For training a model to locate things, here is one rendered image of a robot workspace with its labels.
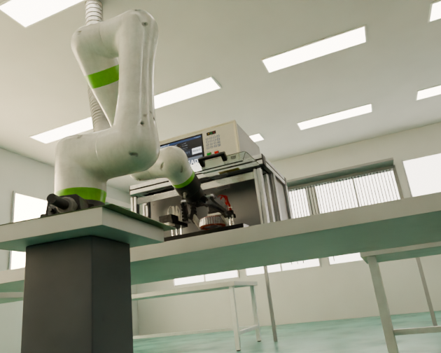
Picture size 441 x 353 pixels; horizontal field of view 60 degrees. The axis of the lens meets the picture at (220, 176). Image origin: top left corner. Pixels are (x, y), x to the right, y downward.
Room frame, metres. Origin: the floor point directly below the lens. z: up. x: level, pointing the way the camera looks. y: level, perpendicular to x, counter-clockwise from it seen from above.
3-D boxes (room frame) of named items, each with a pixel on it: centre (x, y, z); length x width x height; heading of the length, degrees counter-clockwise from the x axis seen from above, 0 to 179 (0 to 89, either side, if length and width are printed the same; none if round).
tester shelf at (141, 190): (1.87, 0.05, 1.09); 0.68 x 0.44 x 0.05; 69
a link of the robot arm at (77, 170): (0.97, 0.36, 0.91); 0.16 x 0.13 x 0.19; 74
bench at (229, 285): (5.39, 0.81, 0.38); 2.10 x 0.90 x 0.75; 69
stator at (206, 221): (1.53, 0.05, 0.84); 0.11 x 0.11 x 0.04
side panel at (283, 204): (1.83, -0.28, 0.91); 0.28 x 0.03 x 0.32; 159
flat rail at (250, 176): (1.67, 0.13, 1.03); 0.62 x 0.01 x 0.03; 69
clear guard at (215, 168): (1.51, -0.03, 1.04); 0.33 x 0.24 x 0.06; 159
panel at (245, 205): (1.81, 0.08, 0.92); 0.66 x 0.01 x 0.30; 69
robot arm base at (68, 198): (0.91, 0.37, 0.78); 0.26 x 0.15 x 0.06; 178
